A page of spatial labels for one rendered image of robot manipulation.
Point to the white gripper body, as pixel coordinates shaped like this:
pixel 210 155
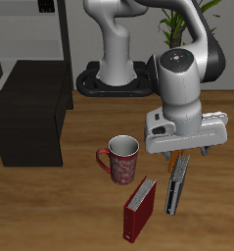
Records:
pixel 190 139

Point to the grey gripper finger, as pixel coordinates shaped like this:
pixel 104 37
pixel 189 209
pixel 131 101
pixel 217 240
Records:
pixel 167 155
pixel 206 150

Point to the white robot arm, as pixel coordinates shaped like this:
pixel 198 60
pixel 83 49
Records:
pixel 116 49

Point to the grey striped book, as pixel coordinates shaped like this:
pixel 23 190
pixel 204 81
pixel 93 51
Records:
pixel 175 189

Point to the red book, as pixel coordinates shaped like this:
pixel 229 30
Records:
pixel 139 212

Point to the black box on shelf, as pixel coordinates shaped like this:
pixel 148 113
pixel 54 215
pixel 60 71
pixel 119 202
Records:
pixel 46 5

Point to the red patterned mug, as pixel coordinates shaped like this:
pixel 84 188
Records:
pixel 123 168

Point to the green pot plant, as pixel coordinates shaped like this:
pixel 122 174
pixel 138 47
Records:
pixel 175 27

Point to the dark brown desk caddy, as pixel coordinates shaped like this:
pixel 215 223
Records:
pixel 27 111

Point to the flat black base plate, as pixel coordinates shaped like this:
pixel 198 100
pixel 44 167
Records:
pixel 89 85

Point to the white shelf with black frame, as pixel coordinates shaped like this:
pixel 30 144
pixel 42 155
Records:
pixel 27 32

